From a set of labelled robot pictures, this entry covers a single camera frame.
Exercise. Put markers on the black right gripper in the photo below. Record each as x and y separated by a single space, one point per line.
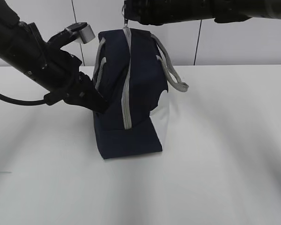
160 12

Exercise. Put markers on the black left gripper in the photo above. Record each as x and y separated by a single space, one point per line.
56 70

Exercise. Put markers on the navy and white lunch bag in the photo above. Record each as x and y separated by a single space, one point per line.
133 72

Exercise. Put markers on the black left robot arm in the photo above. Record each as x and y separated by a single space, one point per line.
9 42

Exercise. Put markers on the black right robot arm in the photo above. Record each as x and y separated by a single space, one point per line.
231 11

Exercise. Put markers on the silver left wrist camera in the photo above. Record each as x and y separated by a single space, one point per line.
82 32

